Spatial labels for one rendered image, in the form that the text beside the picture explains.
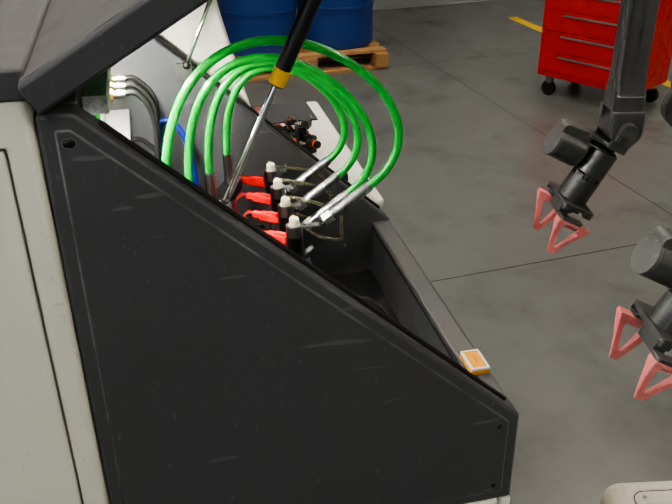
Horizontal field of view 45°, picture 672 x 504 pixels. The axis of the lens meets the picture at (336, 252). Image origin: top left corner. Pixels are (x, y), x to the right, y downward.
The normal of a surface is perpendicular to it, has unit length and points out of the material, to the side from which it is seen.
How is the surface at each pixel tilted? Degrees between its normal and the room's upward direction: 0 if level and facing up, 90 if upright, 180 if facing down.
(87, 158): 90
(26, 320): 90
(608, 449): 0
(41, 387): 90
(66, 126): 90
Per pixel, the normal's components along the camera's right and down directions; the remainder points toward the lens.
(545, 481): -0.01, -0.88
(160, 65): 0.23, 0.46
